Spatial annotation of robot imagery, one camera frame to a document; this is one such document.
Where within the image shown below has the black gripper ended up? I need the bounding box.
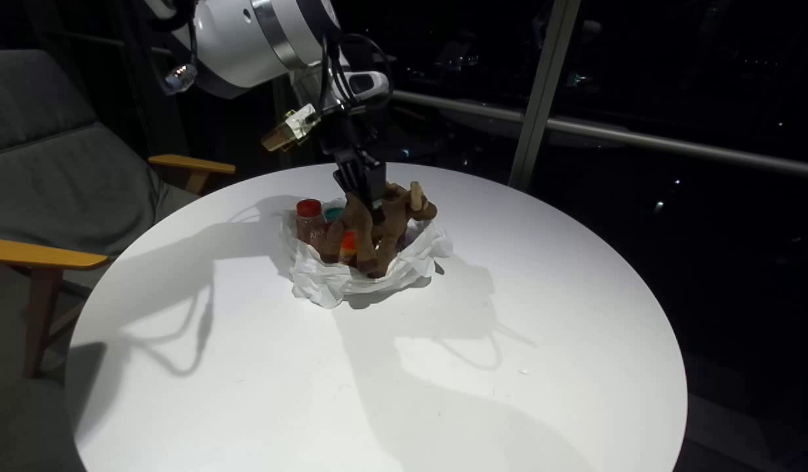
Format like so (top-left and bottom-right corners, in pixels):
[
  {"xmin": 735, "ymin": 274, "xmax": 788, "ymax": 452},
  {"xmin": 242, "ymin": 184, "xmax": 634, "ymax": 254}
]
[{"xmin": 327, "ymin": 116, "xmax": 390, "ymax": 217}]

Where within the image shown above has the brown plush moose toy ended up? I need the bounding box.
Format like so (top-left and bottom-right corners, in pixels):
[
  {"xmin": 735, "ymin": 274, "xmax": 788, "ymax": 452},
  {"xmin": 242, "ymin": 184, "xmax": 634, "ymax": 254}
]
[{"xmin": 338, "ymin": 178, "xmax": 440, "ymax": 280}]

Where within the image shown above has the spice jar with orange lid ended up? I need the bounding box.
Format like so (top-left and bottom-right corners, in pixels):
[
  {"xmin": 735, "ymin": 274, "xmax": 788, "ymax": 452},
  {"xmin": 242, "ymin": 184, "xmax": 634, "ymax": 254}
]
[{"xmin": 293, "ymin": 198, "xmax": 344, "ymax": 266}]

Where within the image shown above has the white crumpled plastic bag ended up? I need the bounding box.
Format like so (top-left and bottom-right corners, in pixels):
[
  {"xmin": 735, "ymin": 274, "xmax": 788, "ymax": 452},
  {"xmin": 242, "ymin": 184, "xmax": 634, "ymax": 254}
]
[{"xmin": 279, "ymin": 203, "xmax": 452, "ymax": 310}]

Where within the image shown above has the grey horizontal handrail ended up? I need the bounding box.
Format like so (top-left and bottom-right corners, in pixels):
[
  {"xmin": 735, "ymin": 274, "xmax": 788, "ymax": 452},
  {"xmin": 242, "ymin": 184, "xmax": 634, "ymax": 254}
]
[{"xmin": 389, "ymin": 86, "xmax": 808, "ymax": 184}]

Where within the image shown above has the grey armchair with wooden armrests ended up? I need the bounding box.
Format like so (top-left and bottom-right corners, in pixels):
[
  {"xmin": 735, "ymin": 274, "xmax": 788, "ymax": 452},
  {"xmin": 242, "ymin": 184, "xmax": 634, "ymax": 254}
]
[{"xmin": 0, "ymin": 47, "xmax": 242, "ymax": 389}]

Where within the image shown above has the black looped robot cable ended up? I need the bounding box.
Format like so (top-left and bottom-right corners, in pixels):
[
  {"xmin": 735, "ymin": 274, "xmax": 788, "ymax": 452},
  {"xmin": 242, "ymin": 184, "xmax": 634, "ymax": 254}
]
[{"xmin": 316, "ymin": 30, "xmax": 398, "ymax": 116}]

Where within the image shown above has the grey window frame post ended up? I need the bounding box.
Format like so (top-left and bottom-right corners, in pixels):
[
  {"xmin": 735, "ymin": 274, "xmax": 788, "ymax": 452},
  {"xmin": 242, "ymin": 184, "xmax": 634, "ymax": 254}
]
[{"xmin": 506, "ymin": 0, "xmax": 586, "ymax": 191}]

